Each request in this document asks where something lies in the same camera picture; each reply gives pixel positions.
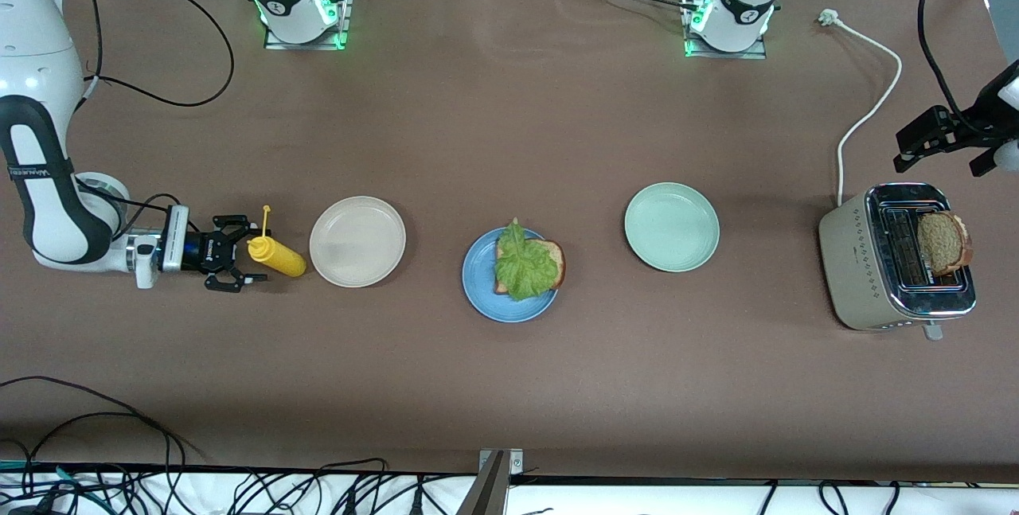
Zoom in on beige chrome toaster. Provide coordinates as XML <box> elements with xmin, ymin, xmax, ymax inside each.
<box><xmin>818</xmin><ymin>182</ymin><xmax>978</xmax><ymax>341</ymax></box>

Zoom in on brown bread slice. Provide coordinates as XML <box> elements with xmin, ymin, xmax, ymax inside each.
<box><xmin>494</xmin><ymin>239</ymin><xmax>567</xmax><ymax>295</ymax></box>
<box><xmin>916</xmin><ymin>211</ymin><xmax>974</xmax><ymax>277</ymax></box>

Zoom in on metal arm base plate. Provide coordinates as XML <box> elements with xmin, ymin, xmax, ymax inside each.
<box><xmin>683</xmin><ymin>0</ymin><xmax>769</xmax><ymax>60</ymax></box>
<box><xmin>263</xmin><ymin>0</ymin><xmax>355</xmax><ymax>51</ymax></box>

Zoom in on blue plate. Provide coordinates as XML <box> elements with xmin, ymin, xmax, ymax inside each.
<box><xmin>462</xmin><ymin>227</ymin><xmax>561</xmax><ymax>323</ymax></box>

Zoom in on yellow mustard squeeze bottle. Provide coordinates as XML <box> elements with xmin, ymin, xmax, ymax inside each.
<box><xmin>248</xmin><ymin>205</ymin><xmax>307</xmax><ymax>278</ymax></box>

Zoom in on metal corner bracket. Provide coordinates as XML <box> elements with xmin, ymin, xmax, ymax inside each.
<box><xmin>479</xmin><ymin>448</ymin><xmax>525</xmax><ymax>474</ymax></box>

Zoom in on dark aluminium post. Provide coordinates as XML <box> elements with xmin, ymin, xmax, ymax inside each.
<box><xmin>455</xmin><ymin>451</ymin><xmax>510</xmax><ymax>515</ymax></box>

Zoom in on pale green plate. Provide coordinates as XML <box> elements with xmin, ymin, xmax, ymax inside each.
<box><xmin>624</xmin><ymin>182</ymin><xmax>720</xmax><ymax>273</ymax></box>

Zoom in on white toaster power cord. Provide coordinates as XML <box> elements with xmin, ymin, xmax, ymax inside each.
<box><xmin>818</xmin><ymin>10</ymin><xmax>904</xmax><ymax>207</ymax></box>

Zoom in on black looped table cable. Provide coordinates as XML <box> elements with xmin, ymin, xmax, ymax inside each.
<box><xmin>0</xmin><ymin>376</ymin><xmax>209</xmax><ymax>468</ymax></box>

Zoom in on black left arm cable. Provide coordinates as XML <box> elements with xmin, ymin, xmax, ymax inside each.
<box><xmin>917</xmin><ymin>0</ymin><xmax>984</xmax><ymax>138</ymax></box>

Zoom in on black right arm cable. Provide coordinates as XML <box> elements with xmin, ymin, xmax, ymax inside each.
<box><xmin>76</xmin><ymin>0</ymin><xmax>236</xmax><ymax>245</ymax></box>

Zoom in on green lettuce leaf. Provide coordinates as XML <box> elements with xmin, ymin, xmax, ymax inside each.
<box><xmin>495</xmin><ymin>218</ymin><xmax>560</xmax><ymax>302</ymax></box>

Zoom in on beige plate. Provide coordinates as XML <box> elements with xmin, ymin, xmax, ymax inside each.
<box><xmin>309</xmin><ymin>196</ymin><xmax>407</xmax><ymax>288</ymax></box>

